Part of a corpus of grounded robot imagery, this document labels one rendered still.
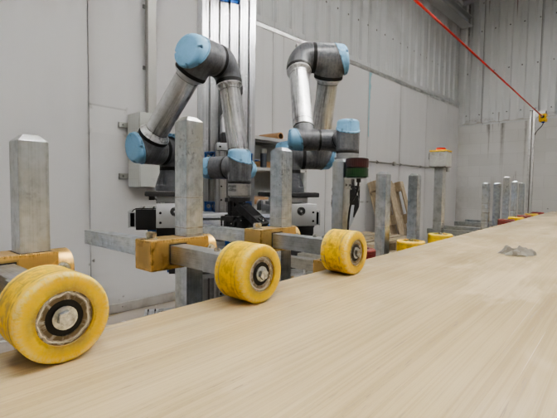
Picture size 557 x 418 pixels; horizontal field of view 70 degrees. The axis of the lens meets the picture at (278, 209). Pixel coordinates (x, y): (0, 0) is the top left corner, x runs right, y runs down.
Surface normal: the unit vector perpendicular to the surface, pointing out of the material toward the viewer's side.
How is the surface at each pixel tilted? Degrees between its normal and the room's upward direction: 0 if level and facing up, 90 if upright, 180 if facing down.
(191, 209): 90
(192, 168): 90
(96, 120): 90
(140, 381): 0
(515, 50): 90
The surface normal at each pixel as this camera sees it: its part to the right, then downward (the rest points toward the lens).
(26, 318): 0.75, 0.04
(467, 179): -0.70, 0.03
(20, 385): 0.01, -1.00
